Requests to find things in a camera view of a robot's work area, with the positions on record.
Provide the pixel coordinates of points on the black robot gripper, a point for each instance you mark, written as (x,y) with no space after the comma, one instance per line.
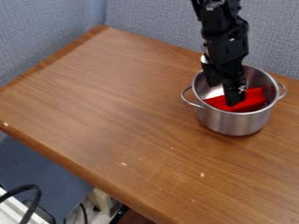
(225,48)

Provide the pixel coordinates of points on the red rectangular block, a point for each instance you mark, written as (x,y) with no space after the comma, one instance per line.
(253,102)

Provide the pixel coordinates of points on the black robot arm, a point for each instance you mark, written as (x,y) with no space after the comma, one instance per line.
(216,8)

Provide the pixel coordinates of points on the stainless steel pot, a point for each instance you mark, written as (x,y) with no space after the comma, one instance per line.
(233,123)

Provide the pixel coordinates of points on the white items under table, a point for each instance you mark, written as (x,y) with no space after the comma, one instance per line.
(97,209)

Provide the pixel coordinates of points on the black and white chair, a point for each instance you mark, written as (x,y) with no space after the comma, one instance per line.
(20,206)

